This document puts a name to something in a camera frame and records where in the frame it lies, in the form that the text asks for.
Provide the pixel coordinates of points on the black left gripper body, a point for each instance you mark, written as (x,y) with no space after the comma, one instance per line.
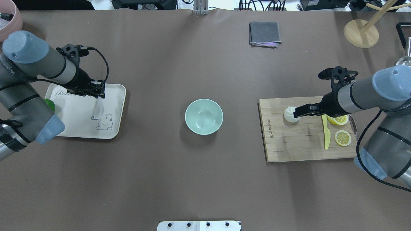
(81,80)

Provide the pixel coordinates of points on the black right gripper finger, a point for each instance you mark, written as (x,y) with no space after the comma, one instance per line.
(304,110)

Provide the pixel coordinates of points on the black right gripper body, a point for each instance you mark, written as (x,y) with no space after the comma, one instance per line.
(328,103)

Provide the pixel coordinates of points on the white steamed bun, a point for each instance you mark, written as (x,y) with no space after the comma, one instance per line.
(289,115)

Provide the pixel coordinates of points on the white ceramic soup spoon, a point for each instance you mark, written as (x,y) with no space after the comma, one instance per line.
(98,109)

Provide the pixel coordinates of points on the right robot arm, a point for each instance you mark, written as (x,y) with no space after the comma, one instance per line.
(386,155)

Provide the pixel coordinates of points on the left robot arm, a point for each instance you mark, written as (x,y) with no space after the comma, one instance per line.
(27,59)

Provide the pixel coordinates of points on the pink bowl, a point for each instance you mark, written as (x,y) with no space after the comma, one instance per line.
(16,23)

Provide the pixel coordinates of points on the mint green bowl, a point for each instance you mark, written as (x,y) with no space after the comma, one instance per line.
(204,116)

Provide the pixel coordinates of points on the stacked lemon slices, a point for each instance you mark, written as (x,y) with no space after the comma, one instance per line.
(341,120)

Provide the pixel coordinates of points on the yellow plastic knife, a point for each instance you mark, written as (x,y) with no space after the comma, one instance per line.
(326,132)

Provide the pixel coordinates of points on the beige rabbit tray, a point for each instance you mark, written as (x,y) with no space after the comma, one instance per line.
(76,112)

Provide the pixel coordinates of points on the single lemon slice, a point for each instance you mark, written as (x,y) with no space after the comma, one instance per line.
(342,138)

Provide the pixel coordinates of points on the green lime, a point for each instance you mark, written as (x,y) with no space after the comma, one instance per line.
(50,104)

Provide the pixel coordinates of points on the bamboo cutting board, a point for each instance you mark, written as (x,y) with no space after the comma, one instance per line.
(300,141)

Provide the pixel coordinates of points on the wooden mug tree stand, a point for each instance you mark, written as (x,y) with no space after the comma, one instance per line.
(362,33)

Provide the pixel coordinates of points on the folded grey cloth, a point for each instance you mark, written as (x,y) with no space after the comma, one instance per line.
(264,34)

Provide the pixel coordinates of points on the metal scoop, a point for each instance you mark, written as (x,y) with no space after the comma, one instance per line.
(406,60)

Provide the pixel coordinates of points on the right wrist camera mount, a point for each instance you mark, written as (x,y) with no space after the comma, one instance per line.
(338,76)

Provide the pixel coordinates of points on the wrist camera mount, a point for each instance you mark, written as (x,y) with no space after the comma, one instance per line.
(338,76)
(73,52)

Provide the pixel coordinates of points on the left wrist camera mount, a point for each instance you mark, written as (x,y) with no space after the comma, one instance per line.
(73,52)

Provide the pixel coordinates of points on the black frame object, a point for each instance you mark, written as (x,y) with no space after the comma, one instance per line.
(404,32)

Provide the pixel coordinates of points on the metal clamp bracket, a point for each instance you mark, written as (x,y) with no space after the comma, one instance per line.
(200,7)

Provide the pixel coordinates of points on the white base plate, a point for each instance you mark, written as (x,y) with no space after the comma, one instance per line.
(205,225)

